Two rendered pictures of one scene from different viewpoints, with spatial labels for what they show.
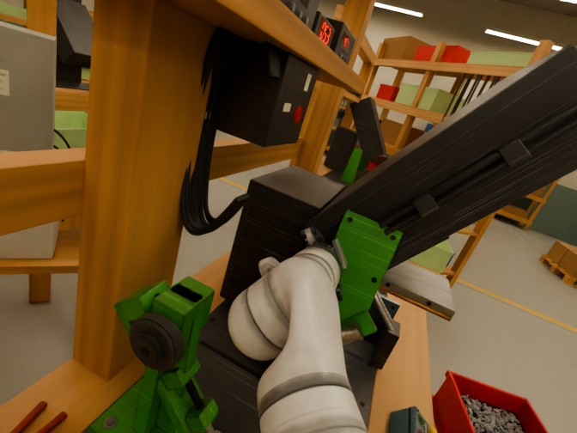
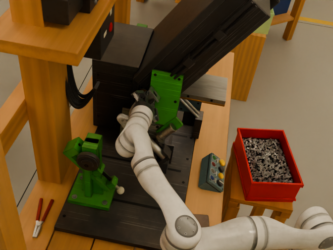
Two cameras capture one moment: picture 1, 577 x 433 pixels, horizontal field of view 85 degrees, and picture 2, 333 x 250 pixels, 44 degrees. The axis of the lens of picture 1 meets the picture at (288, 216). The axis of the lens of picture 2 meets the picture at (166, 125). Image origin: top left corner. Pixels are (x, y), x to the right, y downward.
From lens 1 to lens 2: 0.89 m
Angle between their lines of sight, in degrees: 23
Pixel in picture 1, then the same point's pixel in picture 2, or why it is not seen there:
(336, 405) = (149, 162)
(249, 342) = (125, 154)
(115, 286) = (54, 144)
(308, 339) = (140, 150)
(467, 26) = not seen: outside the picture
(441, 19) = not seen: outside the picture
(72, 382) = (45, 188)
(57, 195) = (21, 117)
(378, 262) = (175, 93)
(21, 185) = (14, 121)
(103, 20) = not seen: hidden behind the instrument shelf
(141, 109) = (49, 77)
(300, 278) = (134, 133)
